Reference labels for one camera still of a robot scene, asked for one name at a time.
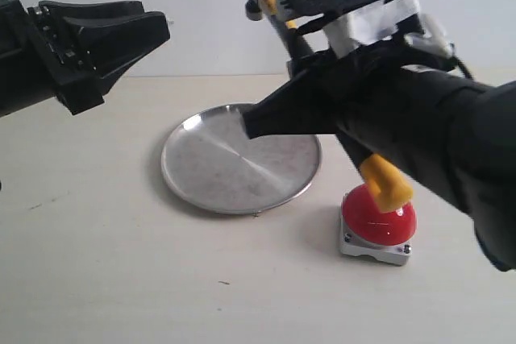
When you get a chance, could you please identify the black right camera cable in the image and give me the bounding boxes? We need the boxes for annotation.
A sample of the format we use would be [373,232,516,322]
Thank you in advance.
[447,53,476,79]

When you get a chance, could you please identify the yellow black claw hammer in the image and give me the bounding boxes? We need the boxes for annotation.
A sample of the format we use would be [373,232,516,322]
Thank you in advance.
[245,0,413,213]

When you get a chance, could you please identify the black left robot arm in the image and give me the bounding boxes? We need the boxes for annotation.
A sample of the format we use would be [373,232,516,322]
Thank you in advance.
[1,0,170,116]

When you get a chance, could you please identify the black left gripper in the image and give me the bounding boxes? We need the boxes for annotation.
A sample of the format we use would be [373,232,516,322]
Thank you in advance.
[23,0,170,115]

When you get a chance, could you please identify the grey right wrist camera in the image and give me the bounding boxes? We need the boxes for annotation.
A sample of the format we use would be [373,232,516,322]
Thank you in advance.
[276,0,454,59]

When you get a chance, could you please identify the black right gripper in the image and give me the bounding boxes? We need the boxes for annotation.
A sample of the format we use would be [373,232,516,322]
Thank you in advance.
[242,44,456,139]

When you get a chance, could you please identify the red dome push button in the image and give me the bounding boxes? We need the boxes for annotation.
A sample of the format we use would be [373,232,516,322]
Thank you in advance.
[339,184,417,267]

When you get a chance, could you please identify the round steel plate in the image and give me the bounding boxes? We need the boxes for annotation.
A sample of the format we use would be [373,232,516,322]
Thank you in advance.
[160,103,323,216]

